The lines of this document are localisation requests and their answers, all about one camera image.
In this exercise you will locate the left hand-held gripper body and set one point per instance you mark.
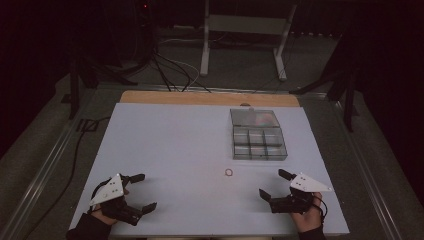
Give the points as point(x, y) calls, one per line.
point(115, 208)

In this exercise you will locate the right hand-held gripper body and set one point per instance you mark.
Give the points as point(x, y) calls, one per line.
point(293, 204)

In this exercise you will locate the person's left hand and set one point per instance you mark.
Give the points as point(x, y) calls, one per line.
point(106, 218)

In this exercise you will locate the person's right hand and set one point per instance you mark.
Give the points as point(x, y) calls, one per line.
point(310, 220)

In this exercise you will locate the clear plastic compartment box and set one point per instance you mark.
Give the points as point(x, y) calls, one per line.
point(258, 141)

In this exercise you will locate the white table cover board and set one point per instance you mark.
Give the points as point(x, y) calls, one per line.
point(183, 150)

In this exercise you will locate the black tripod stand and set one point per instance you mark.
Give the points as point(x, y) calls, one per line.
point(348, 100)
point(74, 86)

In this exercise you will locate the dark device with red light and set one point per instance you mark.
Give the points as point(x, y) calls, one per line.
point(145, 10)

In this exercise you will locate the metal floor rail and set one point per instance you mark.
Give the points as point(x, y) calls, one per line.
point(36, 186)
point(366, 160)

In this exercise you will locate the white metal stand frame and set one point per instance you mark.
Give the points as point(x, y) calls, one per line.
point(246, 25)

